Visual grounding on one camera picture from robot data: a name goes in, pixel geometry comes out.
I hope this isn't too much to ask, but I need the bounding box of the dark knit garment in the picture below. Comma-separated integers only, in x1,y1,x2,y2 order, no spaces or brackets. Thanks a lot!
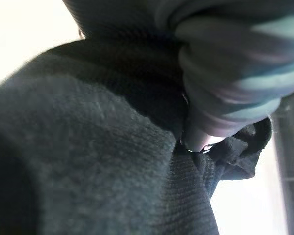
0,39,273,235

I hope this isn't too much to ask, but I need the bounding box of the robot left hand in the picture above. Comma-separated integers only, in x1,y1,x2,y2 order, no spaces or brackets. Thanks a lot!
62,0,294,153

